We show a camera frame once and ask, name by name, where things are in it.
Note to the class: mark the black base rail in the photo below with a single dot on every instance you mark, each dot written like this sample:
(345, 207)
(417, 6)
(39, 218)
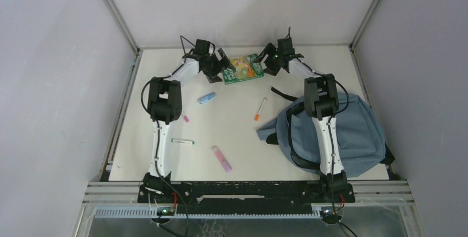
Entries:
(243, 197)

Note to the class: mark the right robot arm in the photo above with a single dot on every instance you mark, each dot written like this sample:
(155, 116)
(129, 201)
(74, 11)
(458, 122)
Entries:
(321, 105)

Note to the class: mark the pink highlighter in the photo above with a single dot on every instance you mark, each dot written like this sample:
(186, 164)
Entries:
(221, 159)

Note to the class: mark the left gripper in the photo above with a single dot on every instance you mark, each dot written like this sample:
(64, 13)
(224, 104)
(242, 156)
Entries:
(221, 66)

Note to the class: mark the orange capped white marker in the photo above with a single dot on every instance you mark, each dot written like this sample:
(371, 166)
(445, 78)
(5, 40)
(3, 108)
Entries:
(256, 118)

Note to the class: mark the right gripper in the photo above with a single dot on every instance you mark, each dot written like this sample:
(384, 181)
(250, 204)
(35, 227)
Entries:
(269, 49)

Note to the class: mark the blue student backpack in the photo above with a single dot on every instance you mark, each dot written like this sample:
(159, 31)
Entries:
(361, 139)

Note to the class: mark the blue highlighter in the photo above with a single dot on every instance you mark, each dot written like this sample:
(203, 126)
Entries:
(206, 98)

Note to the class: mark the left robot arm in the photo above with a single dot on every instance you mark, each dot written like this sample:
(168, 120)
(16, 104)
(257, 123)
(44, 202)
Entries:
(161, 98)

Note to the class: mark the green treehouse book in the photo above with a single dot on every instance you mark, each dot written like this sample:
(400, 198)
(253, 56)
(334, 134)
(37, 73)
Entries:
(243, 69)

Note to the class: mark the teal capped white marker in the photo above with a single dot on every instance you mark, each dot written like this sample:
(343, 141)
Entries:
(183, 141)

